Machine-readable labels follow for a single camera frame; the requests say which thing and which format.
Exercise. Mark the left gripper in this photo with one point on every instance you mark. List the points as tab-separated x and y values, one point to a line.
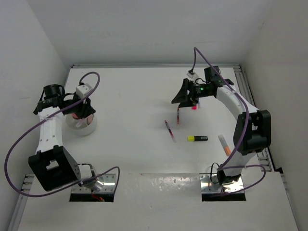
85	109

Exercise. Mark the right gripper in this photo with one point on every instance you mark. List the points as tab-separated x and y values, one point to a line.
185	99

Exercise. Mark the orange clear highlighter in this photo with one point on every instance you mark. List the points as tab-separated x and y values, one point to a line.
224	145

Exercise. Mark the purple clear highlighter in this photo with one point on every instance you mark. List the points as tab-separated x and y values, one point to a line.
87	121

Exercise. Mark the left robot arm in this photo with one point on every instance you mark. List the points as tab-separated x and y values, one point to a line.
52	164

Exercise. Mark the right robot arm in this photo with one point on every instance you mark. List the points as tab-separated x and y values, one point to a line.
253	126

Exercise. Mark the red refill pen upper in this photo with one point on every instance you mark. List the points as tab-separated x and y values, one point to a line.
178	115

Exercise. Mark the red refill pen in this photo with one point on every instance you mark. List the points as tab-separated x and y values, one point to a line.
170	131
178	115

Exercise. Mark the pink black highlighter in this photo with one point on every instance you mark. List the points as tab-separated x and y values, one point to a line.
195	107

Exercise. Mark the white round divided container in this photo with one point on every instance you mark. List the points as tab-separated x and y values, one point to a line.
83	130

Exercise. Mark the red refill pen lower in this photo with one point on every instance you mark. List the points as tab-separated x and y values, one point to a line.
170	131

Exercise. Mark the yellow black highlighter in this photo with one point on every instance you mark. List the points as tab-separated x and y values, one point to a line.
197	138

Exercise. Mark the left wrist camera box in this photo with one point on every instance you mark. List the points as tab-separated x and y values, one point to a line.
83	90

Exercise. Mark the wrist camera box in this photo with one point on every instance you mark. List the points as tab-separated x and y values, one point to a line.
193	76
83	90

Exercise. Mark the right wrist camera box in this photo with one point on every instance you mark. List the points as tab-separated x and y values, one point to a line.
193	76

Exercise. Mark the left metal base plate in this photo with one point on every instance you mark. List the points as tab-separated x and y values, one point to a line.
102	190

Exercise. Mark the metal base plate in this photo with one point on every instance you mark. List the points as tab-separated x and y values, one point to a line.
212	191
102	190

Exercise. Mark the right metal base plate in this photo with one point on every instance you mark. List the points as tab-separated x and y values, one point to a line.
212	191

